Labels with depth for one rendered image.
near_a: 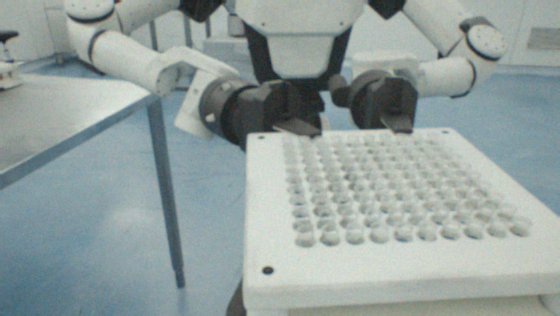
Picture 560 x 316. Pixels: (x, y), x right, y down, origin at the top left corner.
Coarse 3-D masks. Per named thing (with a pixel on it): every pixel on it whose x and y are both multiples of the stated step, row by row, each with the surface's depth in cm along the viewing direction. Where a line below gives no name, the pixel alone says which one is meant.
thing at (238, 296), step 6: (240, 282) 150; (240, 288) 147; (234, 294) 144; (240, 294) 144; (234, 300) 142; (240, 300) 142; (228, 306) 139; (234, 306) 139; (240, 306) 139; (228, 312) 137; (234, 312) 137; (240, 312) 137; (246, 312) 137
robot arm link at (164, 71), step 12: (180, 48) 60; (156, 60) 61; (168, 60) 60; (180, 60) 60; (192, 60) 59; (204, 60) 59; (216, 60) 59; (156, 72) 61; (168, 72) 63; (180, 72) 66; (192, 72) 66; (216, 72) 59; (228, 72) 59; (144, 84) 62; (156, 84) 61; (168, 84) 65
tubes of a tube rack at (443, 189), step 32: (320, 160) 38; (352, 160) 37; (384, 160) 37; (416, 160) 37; (320, 192) 33; (384, 192) 31; (416, 192) 32; (448, 192) 31; (320, 224) 29; (416, 224) 29
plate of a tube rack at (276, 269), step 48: (288, 192) 33; (432, 192) 33; (528, 192) 33; (288, 240) 28; (480, 240) 27; (528, 240) 27; (288, 288) 24; (336, 288) 24; (384, 288) 24; (432, 288) 24; (480, 288) 25; (528, 288) 25
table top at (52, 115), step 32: (0, 96) 121; (32, 96) 121; (64, 96) 121; (96, 96) 121; (128, 96) 121; (160, 96) 130; (0, 128) 97; (32, 128) 97; (64, 128) 97; (96, 128) 101; (0, 160) 81; (32, 160) 83
